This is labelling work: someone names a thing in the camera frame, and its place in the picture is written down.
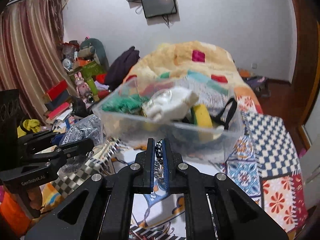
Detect black white braided cord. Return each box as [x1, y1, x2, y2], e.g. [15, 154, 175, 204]
[154, 139, 166, 183]

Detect green knitted cloth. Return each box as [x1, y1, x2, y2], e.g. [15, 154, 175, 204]
[101, 94, 149, 114]

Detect clear plastic storage box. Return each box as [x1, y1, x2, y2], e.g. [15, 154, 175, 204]
[93, 74, 244, 162]

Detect operator hand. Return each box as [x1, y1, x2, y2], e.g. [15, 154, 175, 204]
[27, 187, 42, 210]

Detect patchwork bed sheet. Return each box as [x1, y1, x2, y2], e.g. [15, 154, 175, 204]
[39, 96, 309, 240]

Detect red box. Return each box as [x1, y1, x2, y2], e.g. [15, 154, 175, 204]
[42, 80, 68, 103]

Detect pink rabbit toy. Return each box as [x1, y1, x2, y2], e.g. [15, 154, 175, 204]
[74, 72, 91, 98]

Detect green cardboard box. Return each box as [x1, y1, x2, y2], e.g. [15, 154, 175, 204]
[68, 62, 107, 103]

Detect striped brown curtain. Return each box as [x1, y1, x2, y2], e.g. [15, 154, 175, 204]
[1, 0, 76, 122]

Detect yellow green sponge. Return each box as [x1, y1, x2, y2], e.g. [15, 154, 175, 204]
[191, 104, 224, 143]

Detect dark purple garment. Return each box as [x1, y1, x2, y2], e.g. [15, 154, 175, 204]
[104, 46, 140, 90]

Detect grey plush toy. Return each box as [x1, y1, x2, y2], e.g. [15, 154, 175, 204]
[78, 38, 109, 71]

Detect brown wooden door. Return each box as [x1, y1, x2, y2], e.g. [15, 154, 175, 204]
[287, 0, 319, 150]

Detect colourful plush blanket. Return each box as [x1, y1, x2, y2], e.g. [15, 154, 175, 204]
[123, 41, 263, 114]

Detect black strap item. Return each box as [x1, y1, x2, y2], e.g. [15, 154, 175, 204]
[212, 98, 238, 131]

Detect small dark wall monitor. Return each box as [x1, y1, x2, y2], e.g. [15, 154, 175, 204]
[141, 0, 177, 18]

